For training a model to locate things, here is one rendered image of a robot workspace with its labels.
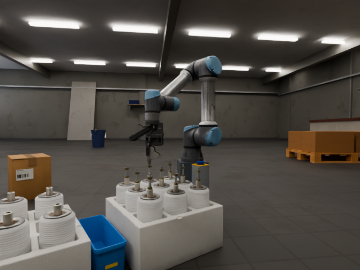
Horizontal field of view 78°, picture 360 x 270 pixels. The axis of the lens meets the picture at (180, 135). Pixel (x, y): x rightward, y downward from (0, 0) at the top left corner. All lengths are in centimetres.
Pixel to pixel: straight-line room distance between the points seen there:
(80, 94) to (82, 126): 156
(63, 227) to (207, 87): 100
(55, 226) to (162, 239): 35
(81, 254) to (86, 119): 1055
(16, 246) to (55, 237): 9
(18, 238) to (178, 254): 52
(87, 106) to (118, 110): 146
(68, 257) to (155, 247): 28
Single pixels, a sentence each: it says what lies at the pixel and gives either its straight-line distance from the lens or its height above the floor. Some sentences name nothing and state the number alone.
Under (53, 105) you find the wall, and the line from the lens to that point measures 1236.
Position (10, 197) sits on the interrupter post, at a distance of 101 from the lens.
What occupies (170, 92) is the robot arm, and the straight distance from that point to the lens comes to 130.
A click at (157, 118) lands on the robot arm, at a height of 56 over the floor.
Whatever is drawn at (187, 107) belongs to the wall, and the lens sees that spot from 1160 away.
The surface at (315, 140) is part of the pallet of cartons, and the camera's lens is 395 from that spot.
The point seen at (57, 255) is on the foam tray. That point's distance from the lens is 76.
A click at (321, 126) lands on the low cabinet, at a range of 728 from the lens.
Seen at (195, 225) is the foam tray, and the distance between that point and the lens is 94.
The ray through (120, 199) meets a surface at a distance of 107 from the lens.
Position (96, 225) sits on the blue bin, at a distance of 113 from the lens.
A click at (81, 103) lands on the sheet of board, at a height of 170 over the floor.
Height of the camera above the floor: 51
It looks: 1 degrees down
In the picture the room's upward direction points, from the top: straight up
